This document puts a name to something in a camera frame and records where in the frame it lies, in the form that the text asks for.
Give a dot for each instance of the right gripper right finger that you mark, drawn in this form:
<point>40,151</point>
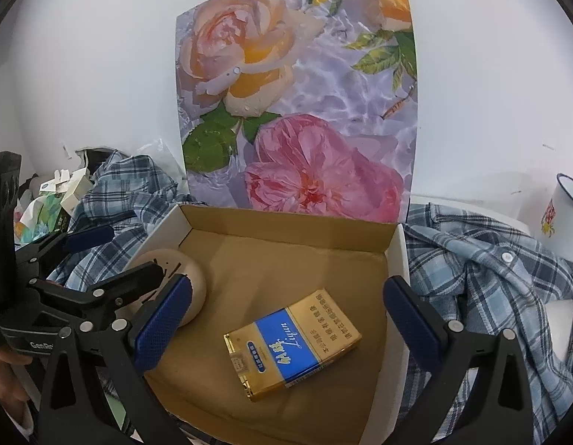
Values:
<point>499,408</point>

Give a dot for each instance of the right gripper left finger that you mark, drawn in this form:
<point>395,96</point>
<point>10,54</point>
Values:
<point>73,408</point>

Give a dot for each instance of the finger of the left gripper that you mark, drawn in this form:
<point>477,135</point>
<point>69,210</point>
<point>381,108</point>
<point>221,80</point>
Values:
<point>56,246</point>
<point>105,296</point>

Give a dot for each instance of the beige round diffuser stone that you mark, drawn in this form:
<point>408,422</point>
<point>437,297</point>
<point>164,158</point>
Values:
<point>193,287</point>

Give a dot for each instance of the person's left hand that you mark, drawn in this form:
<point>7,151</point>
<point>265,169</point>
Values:
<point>13,396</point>

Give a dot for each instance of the green floral tissue pack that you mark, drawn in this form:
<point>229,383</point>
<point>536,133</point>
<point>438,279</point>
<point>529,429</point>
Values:
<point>43,216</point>

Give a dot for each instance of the small cream perfume box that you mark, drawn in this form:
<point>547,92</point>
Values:
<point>74,189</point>

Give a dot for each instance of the gold blue cigarette pack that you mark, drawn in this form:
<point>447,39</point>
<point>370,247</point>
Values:
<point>291,344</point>

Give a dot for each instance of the blue plaid shirt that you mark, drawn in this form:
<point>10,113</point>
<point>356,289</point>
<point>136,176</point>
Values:
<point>468,266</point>

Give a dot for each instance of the white cardboard box tray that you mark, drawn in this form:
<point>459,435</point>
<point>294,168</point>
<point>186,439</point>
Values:
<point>256,263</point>

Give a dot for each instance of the white enamel floral mug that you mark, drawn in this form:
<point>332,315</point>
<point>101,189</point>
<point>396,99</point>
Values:
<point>557,220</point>

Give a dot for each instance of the floral rose painting board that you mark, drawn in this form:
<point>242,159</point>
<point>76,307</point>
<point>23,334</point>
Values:
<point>301,106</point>

